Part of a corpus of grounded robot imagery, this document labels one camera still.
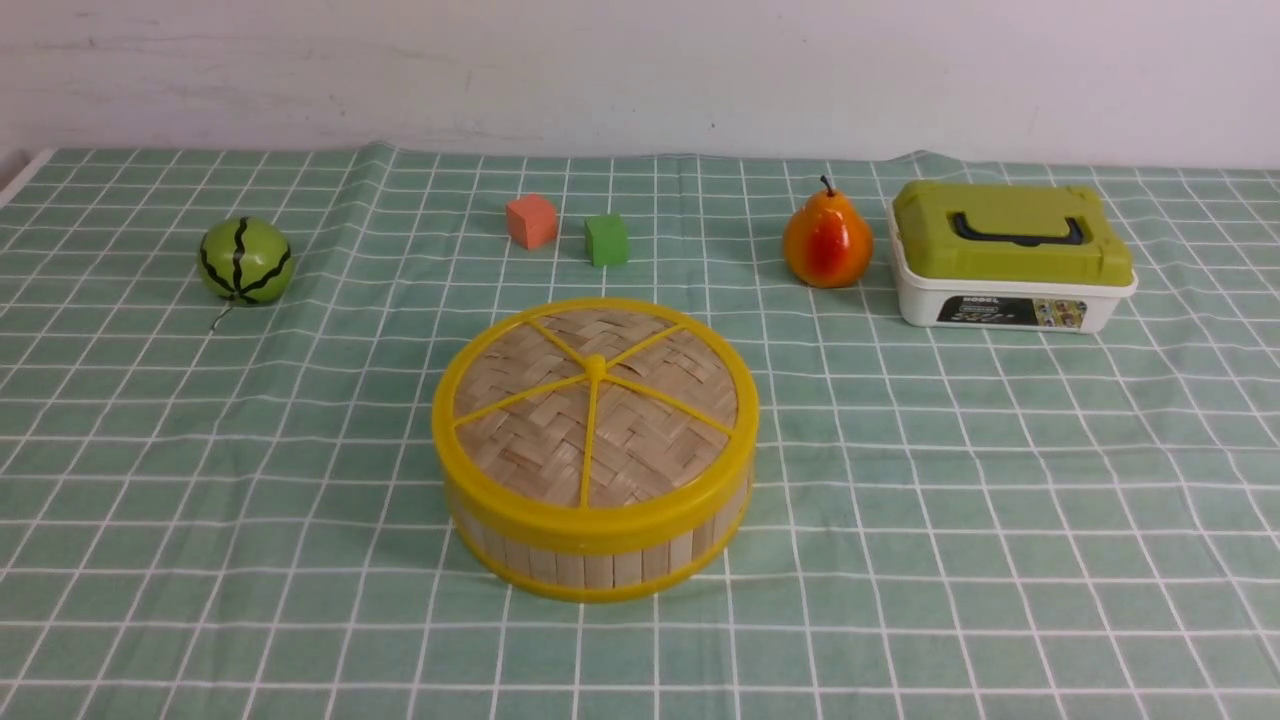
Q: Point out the bamboo steamer base yellow rim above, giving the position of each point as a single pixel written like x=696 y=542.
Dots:
x=602 y=577

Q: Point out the green checkered tablecloth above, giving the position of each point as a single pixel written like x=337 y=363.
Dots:
x=948 y=523

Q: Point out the orange yellow toy pear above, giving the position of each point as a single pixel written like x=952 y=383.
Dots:
x=827 y=243

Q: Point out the white box with green lid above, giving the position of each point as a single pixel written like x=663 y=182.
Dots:
x=1018 y=256

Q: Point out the orange foam cube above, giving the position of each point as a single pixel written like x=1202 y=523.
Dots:
x=532 y=221

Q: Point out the green foam cube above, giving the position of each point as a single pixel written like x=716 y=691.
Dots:
x=607 y=240

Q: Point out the green striped watermelon toy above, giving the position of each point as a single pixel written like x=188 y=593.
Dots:
x=245 y=261

